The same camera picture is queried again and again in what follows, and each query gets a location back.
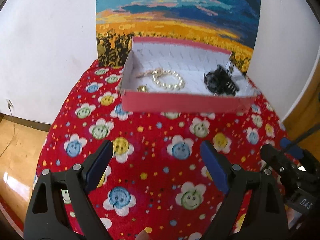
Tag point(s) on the pink cardboard box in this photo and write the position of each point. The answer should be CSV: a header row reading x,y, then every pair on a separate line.
x,y
180,86

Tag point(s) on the red smiley flower tablecloth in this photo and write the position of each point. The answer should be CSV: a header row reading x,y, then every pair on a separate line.
x,y
156,180

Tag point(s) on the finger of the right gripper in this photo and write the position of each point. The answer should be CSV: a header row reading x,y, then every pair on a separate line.
x,y
292,149
275,158

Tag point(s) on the right hand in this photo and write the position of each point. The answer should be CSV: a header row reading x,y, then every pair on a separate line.
x,y
294,217

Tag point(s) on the left hand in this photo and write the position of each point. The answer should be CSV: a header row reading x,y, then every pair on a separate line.
x,y
143,235

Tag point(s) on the gold pearl brooch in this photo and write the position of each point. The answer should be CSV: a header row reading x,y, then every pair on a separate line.
x,y
142,88

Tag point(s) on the sunflower field painting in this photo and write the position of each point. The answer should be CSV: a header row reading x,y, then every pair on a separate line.
x,y
227,24

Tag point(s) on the black hair claw with mesh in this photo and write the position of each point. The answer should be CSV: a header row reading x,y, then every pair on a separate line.
x,y
220,79

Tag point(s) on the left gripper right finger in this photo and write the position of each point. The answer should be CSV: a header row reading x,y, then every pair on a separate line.
x,y
265,217

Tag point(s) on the pink hair clip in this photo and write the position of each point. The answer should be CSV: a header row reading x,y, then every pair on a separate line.
x,y
153,72

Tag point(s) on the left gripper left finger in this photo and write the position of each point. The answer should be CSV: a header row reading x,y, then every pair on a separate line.
x,y
46,217

